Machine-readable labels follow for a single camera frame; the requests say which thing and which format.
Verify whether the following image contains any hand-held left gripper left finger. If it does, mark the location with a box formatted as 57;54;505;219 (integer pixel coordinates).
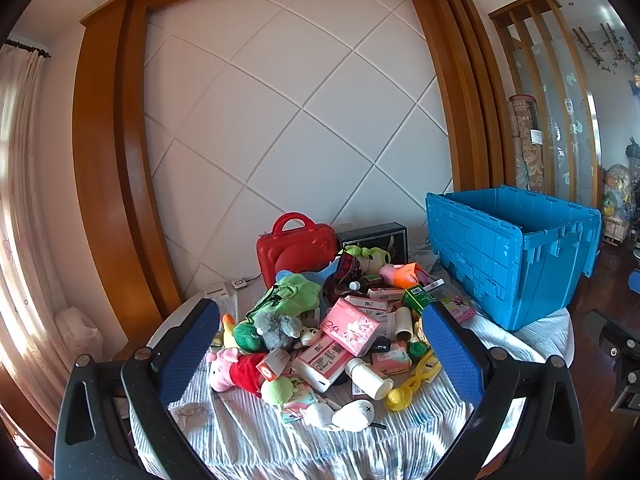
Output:
52;298;223;480

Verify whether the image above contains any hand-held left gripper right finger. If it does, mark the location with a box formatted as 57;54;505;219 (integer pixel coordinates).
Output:
421;301;586;480

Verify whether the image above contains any green slim box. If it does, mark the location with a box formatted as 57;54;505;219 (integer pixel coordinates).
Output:
401;285;437;313

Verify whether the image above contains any blue plastic crate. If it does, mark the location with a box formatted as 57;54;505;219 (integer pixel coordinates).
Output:
426;186;602;332

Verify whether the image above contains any pink floral tissue box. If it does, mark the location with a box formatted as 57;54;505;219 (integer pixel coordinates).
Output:
320;297;382;357

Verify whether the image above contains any pink pig plush red dress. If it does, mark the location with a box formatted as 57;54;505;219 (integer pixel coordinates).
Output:
205;347;271;393

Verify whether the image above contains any dark green plush toy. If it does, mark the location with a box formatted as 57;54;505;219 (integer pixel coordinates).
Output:
232;321;261;352

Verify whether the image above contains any white tube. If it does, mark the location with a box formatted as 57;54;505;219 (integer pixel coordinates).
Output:
393;306;413;342

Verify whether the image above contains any small pink box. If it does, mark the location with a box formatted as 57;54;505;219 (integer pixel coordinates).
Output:
371;342;412;375

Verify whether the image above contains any white barcode box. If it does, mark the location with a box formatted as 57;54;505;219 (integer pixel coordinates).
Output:
372;312;401;341

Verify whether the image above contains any yellow plastic toy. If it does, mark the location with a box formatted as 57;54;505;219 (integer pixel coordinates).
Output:
385;347;443;413

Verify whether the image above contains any white red medicine box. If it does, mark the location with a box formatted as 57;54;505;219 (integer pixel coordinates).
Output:
370;286;407;303

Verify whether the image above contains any white plastic bottle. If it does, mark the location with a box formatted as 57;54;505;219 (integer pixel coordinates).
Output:
345;357;395;402

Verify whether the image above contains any grey plush toy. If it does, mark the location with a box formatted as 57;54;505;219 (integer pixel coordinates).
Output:
255;310;303;351

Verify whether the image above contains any orange pink pouch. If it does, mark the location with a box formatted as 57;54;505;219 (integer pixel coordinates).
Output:
379;261;431;291

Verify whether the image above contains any colourful plastic bag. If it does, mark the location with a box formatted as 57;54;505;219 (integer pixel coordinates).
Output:
602;165;640;221

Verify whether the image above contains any light green plush toy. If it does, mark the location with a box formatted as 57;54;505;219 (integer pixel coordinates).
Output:
260;376;301;408

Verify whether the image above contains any pink white medicine box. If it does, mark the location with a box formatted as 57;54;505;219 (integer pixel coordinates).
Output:
344;294;392;317

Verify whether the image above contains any brown glass bottle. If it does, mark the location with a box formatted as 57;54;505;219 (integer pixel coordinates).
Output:
349;276;383;295

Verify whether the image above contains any white plush toy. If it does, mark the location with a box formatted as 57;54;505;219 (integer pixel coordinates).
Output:
302;397;388;433

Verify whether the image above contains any pastel patterned pouch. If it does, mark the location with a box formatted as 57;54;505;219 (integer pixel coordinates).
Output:
280;392;326;423

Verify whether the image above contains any blue plastic bowl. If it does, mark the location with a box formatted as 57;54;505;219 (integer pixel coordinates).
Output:
274;260;341;286

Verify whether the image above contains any pink barcode box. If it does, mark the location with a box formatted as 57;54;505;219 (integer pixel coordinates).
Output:
292;334;355;378

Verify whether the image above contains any red black patterned pouch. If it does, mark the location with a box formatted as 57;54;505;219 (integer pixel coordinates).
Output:
332;252;368;301

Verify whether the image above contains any green frog plush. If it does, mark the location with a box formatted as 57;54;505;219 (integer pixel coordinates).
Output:
342;245;392;273

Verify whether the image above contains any black gift box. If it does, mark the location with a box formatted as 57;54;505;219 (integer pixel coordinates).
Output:
336;222;408;266

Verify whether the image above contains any red toy suitcase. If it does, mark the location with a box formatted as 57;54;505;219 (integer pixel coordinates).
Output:
256;212;340;288

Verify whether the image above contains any rolled patterned carpet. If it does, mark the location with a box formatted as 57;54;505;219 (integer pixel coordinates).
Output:
507;94;548;193

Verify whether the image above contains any wooden frosted glass divider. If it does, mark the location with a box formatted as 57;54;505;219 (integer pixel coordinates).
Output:
489;0;603;211

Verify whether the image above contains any sheer white curtain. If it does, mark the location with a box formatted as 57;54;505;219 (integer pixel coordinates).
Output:
0;45;56;431

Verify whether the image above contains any ceiling vine decoration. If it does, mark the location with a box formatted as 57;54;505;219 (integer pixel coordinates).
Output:
575;22;640;76

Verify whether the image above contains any dark curtain rod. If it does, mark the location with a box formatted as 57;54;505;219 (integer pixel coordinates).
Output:
5;40;51;58

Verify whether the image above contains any wooden wall frame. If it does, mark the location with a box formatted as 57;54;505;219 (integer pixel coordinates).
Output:
72;0;511;356

